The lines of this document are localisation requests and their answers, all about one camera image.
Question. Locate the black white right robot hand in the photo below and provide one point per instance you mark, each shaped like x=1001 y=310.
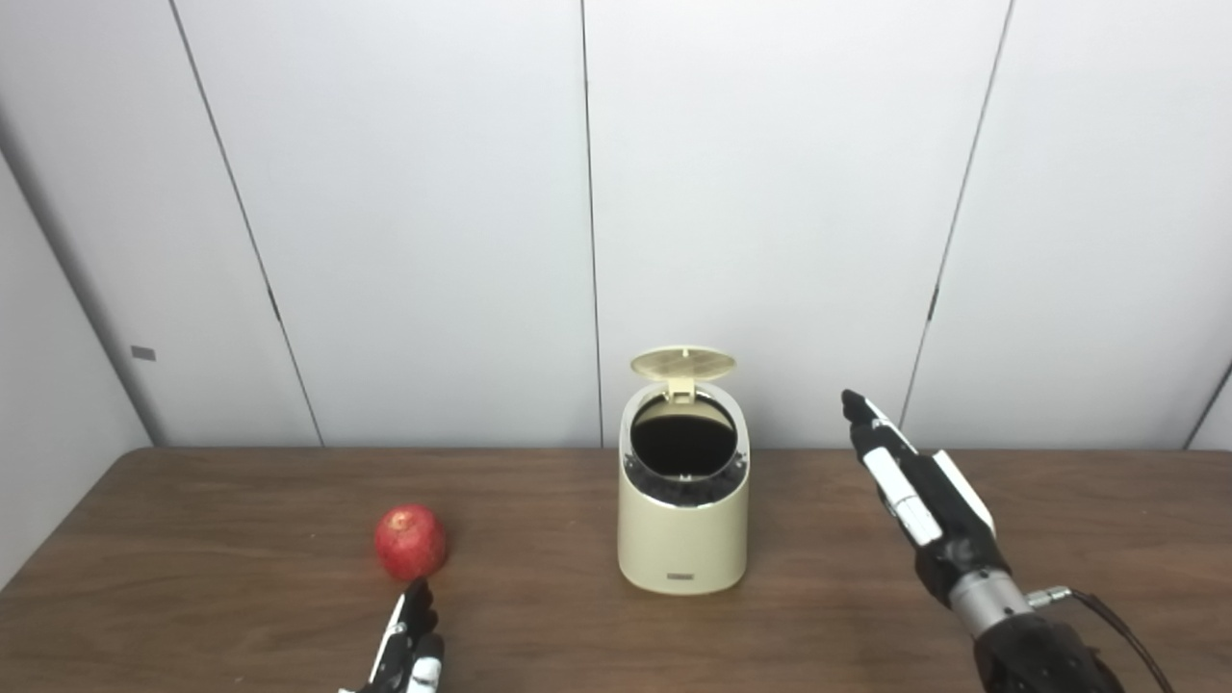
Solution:
x=938 y=510

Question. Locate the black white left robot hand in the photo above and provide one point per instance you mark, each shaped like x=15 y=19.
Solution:
x=409 y=654

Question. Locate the red apple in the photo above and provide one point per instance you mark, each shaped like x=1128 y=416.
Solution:
x=411 y=542

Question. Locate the round cream bin lid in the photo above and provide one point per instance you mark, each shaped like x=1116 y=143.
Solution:
x=683 y=364

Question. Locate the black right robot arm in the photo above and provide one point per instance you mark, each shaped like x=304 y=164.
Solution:
x=1035 y=654

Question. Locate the cream-colored bin body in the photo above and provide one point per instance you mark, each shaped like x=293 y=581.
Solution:
x=683 y=539

